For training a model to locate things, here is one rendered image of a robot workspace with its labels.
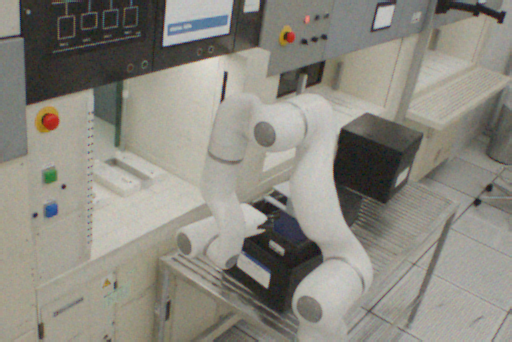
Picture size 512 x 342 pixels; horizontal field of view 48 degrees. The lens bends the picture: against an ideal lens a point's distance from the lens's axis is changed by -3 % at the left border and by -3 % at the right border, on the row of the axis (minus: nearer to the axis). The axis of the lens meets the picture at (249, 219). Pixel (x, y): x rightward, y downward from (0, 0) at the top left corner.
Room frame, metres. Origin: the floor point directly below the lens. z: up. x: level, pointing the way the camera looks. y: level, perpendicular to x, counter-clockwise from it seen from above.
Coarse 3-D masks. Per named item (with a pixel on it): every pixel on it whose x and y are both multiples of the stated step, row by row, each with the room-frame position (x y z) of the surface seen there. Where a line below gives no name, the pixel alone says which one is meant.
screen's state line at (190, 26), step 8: (216, 16) 1.73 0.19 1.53; (224, 16) 1.76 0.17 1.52; (168, 24) 1.56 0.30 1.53; (176, 24) 1.59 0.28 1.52; (184, 24) 1.61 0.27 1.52; (192, 24) 1.64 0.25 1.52; (200, 24) 1.67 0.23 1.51; (208, 24) 1.70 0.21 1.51; (216, 24) 1.73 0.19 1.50; (224, 24) 1.76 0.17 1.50; (168, 32) 1.56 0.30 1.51; (176, 32) 1.59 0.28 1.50; (184, 32) 1.62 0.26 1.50
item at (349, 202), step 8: (272, 192) 1.95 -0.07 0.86; (336, 192) 2.03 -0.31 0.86; (344, 192) 2.05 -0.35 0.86; (352, 192) 2.06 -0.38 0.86; (344, 200) 1.98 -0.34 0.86; (352, 200) 1.99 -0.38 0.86; (360, 200) 2.02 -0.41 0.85; (344, 208) 1.92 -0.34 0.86; (352, 208) 1.94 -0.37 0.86; (344, 216) 1.87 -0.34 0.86; (352, 216) 1.97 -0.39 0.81; (352, 224) 1.98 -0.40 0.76
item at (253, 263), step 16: (240, 256) 1.51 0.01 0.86; (256, 256) 1.48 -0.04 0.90; (272, 256) 1.44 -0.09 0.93; (320, 256) 1.49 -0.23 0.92; (240, 272) 1.51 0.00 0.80; (256, 272) 1.47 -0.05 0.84; (272, 272) 1.43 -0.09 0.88; (288, 272) 1.39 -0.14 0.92; (304, 272) 1.44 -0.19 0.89; (256, 288) 1.46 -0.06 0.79; (272, 288) 1.42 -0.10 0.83; (288, 288) 1.40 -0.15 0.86; (272, 304) 1.41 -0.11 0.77; (288, 304) 1.41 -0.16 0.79
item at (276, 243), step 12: (288, 180) 1.64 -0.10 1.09; (288, 192) 1.57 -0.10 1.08; (264, 204) 1.64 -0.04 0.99; (276, 204) 1.61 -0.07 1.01; (288, 204) 1.57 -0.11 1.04; (252, 240) 1.54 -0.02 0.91; (264, 240) 1.51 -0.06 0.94; (276, 240) 1.48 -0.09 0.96; (288, 240) 1.46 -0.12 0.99; (276, 252) 1.47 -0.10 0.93; (288, 252) 1.45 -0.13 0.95; (300, 252) 1.47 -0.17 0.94; (312, 252) 1.51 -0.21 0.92; (288, 264) 1.44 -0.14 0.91
